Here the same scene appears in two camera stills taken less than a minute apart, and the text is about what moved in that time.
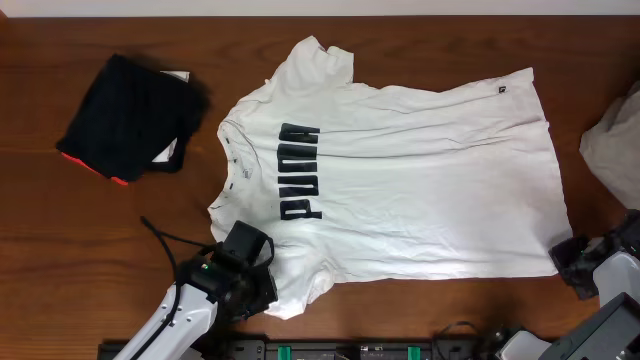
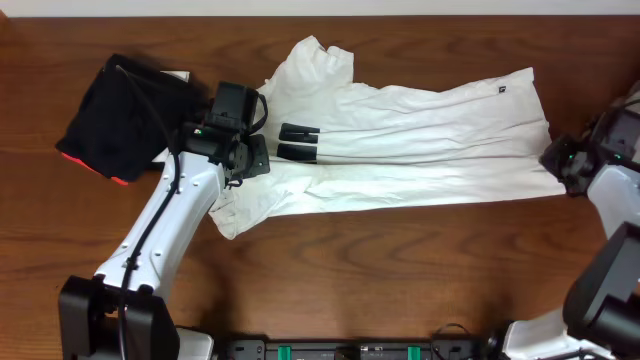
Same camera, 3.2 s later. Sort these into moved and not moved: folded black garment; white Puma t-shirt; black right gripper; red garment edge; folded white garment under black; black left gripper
Moved: white Puma t-shirt; black left gripper; black right gripper
Not moved: folded white garment under black; red garment edge; folded black garment
